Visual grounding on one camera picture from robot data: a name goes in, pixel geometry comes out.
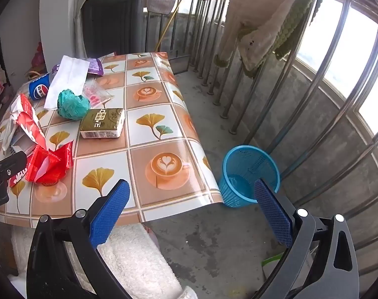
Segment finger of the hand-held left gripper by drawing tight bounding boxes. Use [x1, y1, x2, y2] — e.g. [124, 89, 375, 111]
[0, 149, 28, 181]

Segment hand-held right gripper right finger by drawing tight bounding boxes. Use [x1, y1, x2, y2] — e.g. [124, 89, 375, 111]
[251, 178, 360, 299]

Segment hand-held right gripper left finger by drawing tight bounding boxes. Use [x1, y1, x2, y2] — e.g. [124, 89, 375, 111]
[26, 179, 136, 299]

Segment blue plastic wastebasket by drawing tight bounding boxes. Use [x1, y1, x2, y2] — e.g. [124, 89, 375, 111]
[218, 145, 281, 209]

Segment red and white paper bag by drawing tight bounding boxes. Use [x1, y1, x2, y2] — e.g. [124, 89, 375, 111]
[2, 93, 49, 189]

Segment teal plastic bag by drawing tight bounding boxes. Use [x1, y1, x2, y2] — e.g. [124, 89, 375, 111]
[57, 89, 90, 121]

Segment red plastic wrapper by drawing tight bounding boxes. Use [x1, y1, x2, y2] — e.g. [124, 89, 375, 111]
[25, 141, 74, 185]

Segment white fluffy blanket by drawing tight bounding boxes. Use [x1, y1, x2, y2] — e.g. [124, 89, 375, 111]
[10, 223, 199, 299]

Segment olive green tissue pack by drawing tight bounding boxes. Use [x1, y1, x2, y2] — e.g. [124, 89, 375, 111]
[80, 108, 125, 139]

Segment metal railing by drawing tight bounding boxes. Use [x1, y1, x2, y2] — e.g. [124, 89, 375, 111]
[139, 0, 378, 287]

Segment printed tablecloth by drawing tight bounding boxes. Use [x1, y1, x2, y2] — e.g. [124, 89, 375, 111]
[0, 51, 222, 225]

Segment clear plastic bag pink print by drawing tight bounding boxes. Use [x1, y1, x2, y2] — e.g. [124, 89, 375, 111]
[83, 78, 116, 108]

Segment red patterned bag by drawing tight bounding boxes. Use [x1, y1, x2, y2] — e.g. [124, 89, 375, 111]
[33, 42, 48, 72]

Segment purple packet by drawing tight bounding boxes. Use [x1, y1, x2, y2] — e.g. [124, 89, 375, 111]
[52, 58, 104, 77]

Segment metal dustpan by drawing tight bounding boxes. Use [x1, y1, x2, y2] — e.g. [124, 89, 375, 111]
[168, 50, 191, 75]

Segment white curtain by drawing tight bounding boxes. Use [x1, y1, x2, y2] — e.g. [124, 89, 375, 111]
[72, 0, 99, 53]

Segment black ribbed suitcase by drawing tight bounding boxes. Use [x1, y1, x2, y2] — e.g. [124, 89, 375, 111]
[81, 0, 141, 55]

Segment green knit garment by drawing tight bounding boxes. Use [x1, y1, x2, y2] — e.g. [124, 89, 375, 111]
[273, 0, 326, 61]

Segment cream fleece garment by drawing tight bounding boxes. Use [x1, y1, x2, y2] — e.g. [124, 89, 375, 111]
[214, 0, 320, 78]

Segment grey hanging cloth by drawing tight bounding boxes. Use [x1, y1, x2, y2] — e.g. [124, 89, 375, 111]
[145, 0, 181, 14]

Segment yellow broom handle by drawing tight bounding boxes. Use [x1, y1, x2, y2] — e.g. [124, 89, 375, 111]
[154, 0, 185, 53]

